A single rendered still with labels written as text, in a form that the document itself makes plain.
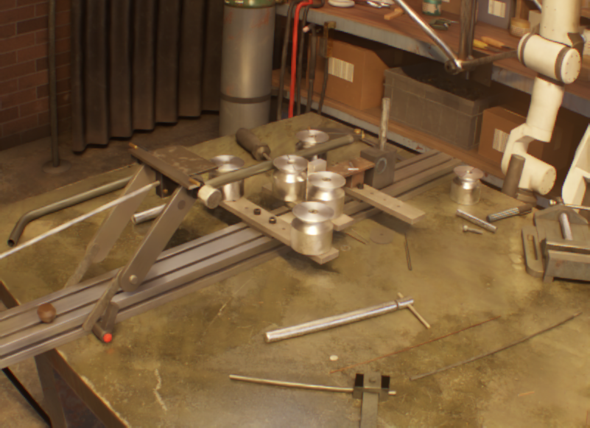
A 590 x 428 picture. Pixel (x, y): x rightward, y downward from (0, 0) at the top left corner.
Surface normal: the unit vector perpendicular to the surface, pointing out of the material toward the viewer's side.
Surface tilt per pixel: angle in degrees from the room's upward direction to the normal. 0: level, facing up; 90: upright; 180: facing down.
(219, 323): 0
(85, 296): 0
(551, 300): 0
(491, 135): 90
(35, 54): 90
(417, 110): 90
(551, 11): 90
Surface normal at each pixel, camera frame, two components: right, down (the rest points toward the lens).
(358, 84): -0.77, 0.24
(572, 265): -0.19, 0.43
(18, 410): 0.06, -0.90
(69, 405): 0.69, 0.36
